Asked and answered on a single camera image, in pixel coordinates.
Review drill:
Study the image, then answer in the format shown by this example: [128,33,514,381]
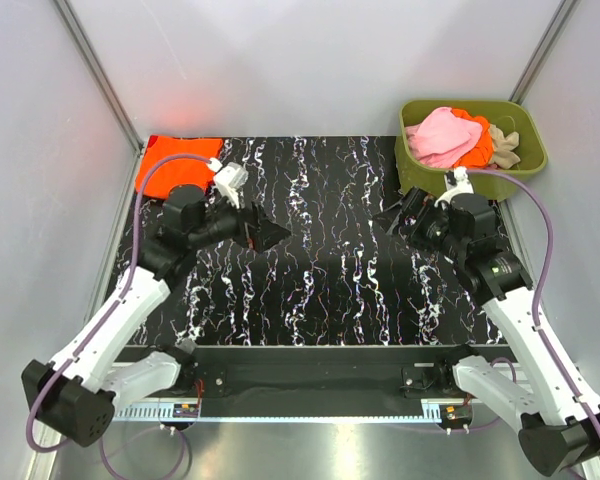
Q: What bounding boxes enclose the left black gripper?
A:
[189,186,291,254]

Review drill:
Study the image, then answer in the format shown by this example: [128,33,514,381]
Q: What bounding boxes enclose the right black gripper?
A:
[372,186,466,262]

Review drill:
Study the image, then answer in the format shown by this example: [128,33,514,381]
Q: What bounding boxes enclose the orange t shirt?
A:
[451,108,494,169]
[135,135,224,200]

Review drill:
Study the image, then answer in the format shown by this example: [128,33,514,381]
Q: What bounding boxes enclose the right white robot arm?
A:
[373,188,600,479]

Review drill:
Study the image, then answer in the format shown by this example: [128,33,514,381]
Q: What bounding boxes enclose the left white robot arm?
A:
[21,185,291,453]

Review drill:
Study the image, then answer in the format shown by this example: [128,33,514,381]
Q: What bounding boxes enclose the black marble pattern mat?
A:
[102,134,544,349]

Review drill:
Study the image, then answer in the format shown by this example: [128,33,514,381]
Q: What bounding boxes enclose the pink t shirt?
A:
[404,107,483,169]

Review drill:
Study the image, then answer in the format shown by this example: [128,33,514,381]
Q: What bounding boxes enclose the orange t shirt in bin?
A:
[451,108,494,169]

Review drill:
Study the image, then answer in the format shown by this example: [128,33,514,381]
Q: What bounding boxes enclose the beige t shirt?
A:
[489,124,521,170]

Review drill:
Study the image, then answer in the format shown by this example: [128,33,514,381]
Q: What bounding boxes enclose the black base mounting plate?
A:
[114,344,521,419]

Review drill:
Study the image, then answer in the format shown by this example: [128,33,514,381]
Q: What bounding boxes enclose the olive green plastic bin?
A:
[394,98,548,202]

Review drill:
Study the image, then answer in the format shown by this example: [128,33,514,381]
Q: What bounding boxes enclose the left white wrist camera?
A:
[208,158,248,209]

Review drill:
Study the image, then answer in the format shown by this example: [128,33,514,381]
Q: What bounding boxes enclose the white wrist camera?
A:
[435,167,474,206]
[208,158,248,209]

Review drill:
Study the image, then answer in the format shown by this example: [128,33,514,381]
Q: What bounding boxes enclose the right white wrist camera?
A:
[435,167,474,206]

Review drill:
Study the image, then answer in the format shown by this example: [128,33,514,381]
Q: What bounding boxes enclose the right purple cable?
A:
[462,168,600,476]

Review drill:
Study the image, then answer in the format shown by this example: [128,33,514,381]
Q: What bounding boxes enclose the purple cable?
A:
[462,168,600,476]
[25,153,221,479]

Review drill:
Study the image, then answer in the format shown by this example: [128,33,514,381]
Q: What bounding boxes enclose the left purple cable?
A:
[25,153,221,479]

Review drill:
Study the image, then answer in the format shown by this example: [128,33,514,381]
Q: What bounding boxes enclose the aluminium rail frame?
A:
[114,362,591,424]

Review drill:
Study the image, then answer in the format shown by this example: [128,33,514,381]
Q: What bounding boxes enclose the right aluminium corner post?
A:
[509,0,581,105]

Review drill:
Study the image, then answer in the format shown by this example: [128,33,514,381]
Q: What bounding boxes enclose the aluminium corner post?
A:
[49,0,146,154]
[509,0,581,105]

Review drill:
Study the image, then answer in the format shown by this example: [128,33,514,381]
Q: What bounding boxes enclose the left aluminium corner post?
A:
[49,0,146,154]

